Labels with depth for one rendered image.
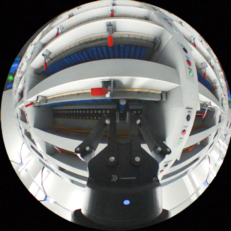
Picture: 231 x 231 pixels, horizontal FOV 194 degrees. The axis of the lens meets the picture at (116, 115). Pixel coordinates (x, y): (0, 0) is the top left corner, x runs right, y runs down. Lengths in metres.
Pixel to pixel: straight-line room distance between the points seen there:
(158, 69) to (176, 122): 0.13
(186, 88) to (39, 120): 0.65
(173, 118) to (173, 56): 0.16
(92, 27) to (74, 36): 0.07
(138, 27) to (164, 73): 0.17
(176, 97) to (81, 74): 0.21
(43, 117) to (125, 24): 0.58
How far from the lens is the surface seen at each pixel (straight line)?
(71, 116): 0.40
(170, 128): 0.20
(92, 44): 0.28
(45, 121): 0.54
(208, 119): 0.88
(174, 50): 0.22
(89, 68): 0.15
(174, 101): 0.19
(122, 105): 0.18
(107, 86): 0.16
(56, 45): 0.35
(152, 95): 0.19
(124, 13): 0.44
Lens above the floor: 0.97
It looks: 17 degrees up
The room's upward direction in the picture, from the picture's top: 180 degrees clockwise
